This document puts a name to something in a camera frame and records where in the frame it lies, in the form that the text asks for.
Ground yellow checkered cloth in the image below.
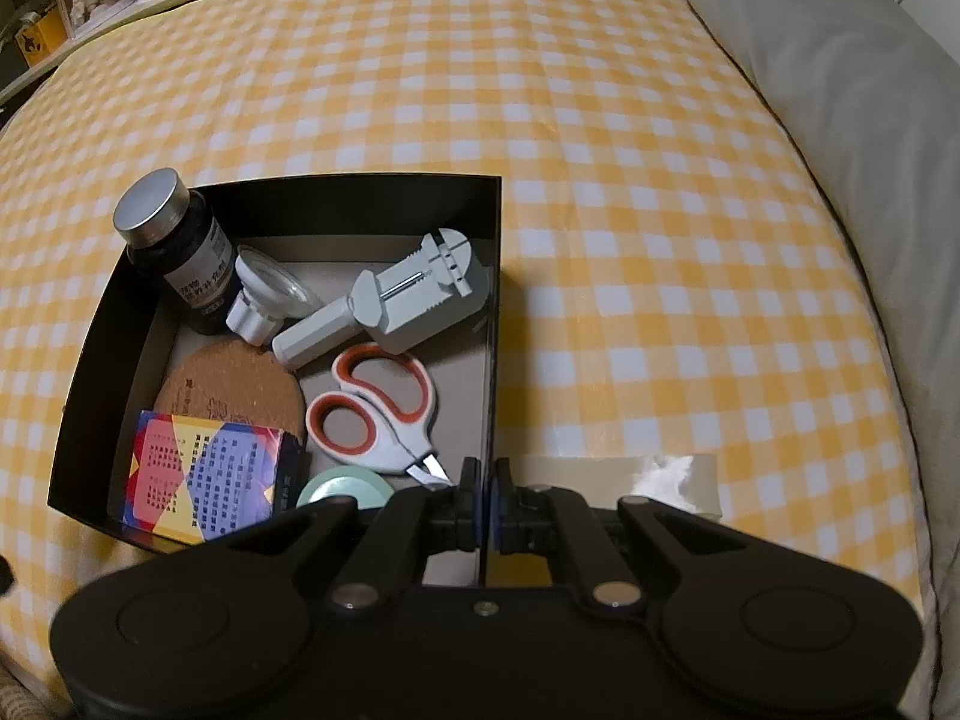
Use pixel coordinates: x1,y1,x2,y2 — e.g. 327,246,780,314
0,0,931,691

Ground white scissors orange handles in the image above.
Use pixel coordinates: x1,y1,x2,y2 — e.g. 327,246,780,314
305,343,453,486

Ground woven wicker basket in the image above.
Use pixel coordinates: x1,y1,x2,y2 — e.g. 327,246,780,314
0,660,46,720

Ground dark blue bottle silver cap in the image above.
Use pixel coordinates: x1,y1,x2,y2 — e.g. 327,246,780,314
112,171,239,335

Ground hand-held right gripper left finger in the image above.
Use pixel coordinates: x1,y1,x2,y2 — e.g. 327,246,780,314
223,456,485,616

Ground clear round plastic lid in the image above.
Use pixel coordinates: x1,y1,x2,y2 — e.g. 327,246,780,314
225,249,325,347

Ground yellow box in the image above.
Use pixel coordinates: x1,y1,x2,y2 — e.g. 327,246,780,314
13,19,70,65

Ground grey pillow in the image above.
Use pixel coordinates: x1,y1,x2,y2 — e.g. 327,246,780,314
679,0,960,563

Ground colourful card box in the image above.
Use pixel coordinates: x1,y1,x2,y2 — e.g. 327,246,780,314
121,410,310,545

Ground grey watch link tool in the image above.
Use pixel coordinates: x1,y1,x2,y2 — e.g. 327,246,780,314
271,230,490,372

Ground round cork coaster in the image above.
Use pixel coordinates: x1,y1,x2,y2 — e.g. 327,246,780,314
154,341,307,447

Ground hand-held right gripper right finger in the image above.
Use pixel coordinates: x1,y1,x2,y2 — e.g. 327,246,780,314
491,457,745,610

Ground black cardboard box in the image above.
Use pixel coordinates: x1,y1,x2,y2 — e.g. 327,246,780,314
46,174,502,587

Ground mint green round case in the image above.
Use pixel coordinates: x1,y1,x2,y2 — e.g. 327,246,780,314
296,466,396,512

